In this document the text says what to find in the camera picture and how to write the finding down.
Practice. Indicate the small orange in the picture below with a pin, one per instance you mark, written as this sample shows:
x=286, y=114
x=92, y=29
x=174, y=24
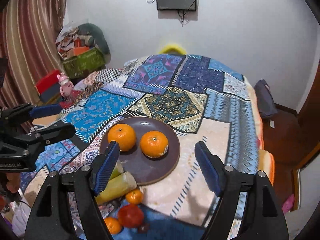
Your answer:
x=134, y=196
x=113, y=225

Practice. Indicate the pink toy figure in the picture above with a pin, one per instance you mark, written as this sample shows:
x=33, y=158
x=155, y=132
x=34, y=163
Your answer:
x=65, y=86

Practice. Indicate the grey-green pillow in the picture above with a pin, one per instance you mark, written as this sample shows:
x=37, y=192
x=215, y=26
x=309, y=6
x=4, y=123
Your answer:
x=98, y=36

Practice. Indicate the striped brown curtain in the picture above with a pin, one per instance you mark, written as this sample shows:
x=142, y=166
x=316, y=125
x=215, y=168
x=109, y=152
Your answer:
x=30, y=30

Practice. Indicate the blue patchwork blanket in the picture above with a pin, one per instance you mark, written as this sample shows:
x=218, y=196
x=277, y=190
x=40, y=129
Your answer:
x=215, y=105

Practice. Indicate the orange box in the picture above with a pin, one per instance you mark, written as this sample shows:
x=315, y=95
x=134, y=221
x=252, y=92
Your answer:
x=78, y=51

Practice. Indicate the red box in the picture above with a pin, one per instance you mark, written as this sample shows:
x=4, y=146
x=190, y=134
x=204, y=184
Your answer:
x=47, y=81

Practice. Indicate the green cardboard box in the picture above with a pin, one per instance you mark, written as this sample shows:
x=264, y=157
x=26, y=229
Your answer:
x=83, y=62

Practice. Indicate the dark grey bag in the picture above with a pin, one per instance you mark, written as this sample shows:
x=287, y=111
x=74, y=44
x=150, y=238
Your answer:
x=265, y=100

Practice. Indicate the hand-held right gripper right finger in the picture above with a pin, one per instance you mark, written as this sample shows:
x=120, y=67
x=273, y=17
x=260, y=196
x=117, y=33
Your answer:
x=207, y=170

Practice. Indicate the dark purple plum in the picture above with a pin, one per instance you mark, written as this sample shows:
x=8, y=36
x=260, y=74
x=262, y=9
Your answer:
x=143, y=228

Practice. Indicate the red tomato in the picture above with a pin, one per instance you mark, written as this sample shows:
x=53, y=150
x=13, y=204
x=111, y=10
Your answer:
x=130, y=215

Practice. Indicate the person's left hand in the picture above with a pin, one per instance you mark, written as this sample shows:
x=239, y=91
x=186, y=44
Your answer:
x=12, y=183

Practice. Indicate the large orange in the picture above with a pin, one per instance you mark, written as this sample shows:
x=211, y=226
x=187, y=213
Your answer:
x=121, y=137
x=153, y=143

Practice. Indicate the pink slipper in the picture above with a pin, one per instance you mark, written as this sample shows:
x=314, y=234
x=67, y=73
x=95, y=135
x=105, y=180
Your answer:
x=288, y=203

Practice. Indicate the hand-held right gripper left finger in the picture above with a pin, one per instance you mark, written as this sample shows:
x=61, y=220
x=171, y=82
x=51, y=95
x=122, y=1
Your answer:
x=107, y=170

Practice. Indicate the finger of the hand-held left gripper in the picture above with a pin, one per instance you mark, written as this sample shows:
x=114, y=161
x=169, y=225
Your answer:
x=47, y=110
x=60, y=131

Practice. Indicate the brown round plate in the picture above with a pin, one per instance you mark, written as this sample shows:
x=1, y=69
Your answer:
x=150, y=165

